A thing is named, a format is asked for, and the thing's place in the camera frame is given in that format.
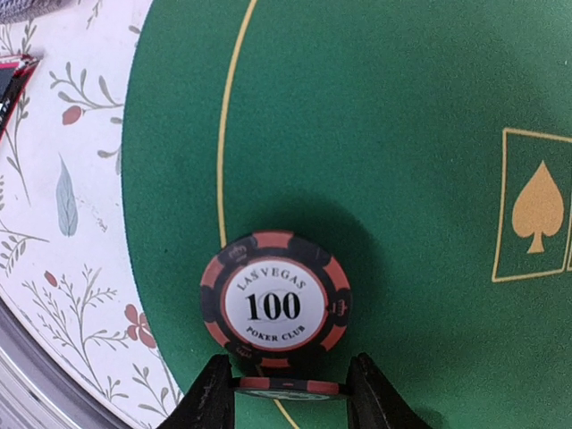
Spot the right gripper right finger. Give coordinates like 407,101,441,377
346,353,430,429

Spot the floral tablecloth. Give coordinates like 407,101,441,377
1,1,182,428

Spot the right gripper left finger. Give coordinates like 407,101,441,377
157,354,235,429

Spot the red black triangle card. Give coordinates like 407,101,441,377
1,55,40,134

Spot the round green poker mat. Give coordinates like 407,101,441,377
122,1,571,428

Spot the black red 100 chip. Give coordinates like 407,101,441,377
200,230,352,368

